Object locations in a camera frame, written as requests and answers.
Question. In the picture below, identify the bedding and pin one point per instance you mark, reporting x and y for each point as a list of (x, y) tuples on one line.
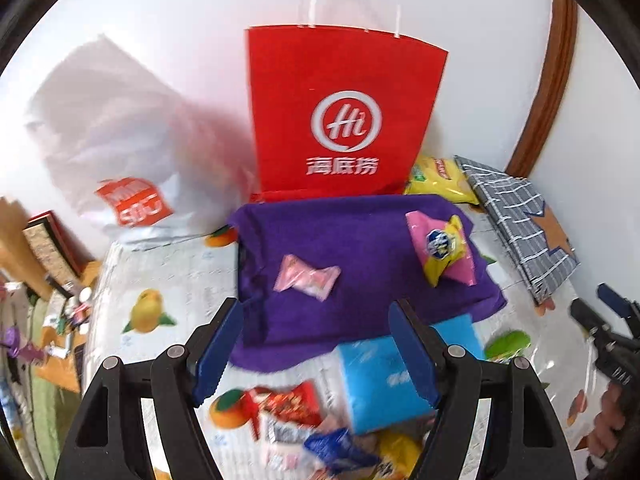
[(35, 420)]

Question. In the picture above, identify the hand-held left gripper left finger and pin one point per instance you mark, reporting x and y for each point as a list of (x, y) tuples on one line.
[(220, 347)]

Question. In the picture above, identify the purple towel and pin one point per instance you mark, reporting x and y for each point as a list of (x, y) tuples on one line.
[(360, 300)]

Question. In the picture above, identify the wooden headboard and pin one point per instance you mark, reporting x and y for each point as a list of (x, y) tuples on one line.
[(12, 235)]

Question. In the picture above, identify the red snack packet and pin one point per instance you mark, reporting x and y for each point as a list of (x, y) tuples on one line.
[(290, 402)]

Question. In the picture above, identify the pink and yellow snack packet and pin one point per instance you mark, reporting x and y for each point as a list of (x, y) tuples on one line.
[(440, 245)]

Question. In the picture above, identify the wooden nightstand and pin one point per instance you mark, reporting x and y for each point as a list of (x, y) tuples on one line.
[(55, 365)]

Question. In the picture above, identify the yellow chip bag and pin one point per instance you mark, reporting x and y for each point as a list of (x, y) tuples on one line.
[(440, 180)]

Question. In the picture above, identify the white and pink snack packet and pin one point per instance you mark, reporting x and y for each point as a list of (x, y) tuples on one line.
[(287, 440)]

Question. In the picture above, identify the red paper bag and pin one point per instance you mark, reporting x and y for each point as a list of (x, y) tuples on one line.
[(345, 85)]

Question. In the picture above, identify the white plastic shopping bag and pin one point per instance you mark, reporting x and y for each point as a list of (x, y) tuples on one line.
[(130, 135)]

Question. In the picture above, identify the fruit print tablecloth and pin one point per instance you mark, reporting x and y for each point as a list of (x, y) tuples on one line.
[(150, 270)]

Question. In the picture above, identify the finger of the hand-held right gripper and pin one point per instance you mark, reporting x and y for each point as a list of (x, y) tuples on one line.
[(620, 302), (592, 325)]

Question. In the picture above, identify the brown wooden door frame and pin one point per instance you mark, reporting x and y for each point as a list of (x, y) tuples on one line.
[(550, 85)]

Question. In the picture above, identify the purple bottle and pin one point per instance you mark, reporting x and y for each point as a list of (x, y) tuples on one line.
[(12, 342)]

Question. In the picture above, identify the blue tissue pack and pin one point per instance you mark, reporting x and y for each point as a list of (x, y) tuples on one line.
[(375, 375)]

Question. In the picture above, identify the dark blue snack packet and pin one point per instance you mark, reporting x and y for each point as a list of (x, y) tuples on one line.
[(340, 450)]

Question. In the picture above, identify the person's right hand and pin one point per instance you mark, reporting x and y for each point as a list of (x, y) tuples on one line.
[(607, 420)]

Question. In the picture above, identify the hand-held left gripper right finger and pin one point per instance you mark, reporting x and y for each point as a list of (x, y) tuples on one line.
[(407, 345)]

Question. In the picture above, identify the pink candy packet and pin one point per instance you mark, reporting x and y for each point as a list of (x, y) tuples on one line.
[(307, 277)]

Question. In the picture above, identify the grey checked folded cloth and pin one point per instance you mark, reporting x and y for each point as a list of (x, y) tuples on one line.
[(520, 220)]

